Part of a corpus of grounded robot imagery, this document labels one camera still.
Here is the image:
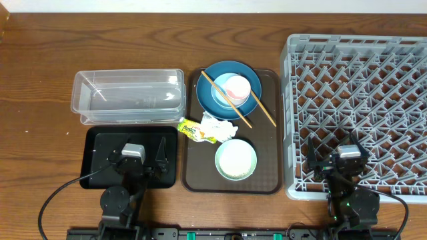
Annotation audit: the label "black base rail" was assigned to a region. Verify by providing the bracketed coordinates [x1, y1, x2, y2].
[65, 227, 401, 240]

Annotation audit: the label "brown serving tray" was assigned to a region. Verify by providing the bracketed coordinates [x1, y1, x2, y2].
[181, 69, 284, 195]

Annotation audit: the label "white rice grains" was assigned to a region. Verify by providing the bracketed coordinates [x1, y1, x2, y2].
[219, 139, 252, 179]

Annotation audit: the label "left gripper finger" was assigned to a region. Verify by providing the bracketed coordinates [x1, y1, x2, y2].
[155, 137, 168, 173]
[108, 135, 129, 160]

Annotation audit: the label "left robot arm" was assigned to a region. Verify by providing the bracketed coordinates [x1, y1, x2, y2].
[98, 137, 168, 239]

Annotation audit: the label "mint green bowl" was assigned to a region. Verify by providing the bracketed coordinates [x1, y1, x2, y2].
[215, 139, 258, 181]

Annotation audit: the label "green yellow snack wrapper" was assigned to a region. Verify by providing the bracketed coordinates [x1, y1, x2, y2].
[177, 117, 217, 144]

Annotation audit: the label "black plastic tray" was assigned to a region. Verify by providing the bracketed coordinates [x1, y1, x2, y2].
[81, 126, 177, 189]

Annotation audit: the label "clear plastic waste bin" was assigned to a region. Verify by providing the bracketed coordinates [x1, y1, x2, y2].
[71, 69, 186, 125]

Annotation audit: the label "light blue small bowl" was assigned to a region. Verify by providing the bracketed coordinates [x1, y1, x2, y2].
[211, 72, 250, 110]

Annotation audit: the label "pink plastic cup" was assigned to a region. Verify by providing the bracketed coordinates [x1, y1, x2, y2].
[225, 75, 251, 105]

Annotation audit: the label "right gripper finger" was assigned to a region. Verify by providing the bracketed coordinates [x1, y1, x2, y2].
[306, 137, 317, 169]
[350, 133, 370, 157]

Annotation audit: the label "dark blue plate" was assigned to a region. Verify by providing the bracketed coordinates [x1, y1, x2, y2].
[196, 61, 262, 120]

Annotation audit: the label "grey dishwasher rack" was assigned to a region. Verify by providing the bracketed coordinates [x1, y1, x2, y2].
[280, 34, 426, 204]

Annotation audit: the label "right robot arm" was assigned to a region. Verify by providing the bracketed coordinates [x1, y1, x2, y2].
[306, 134, 380, 239]

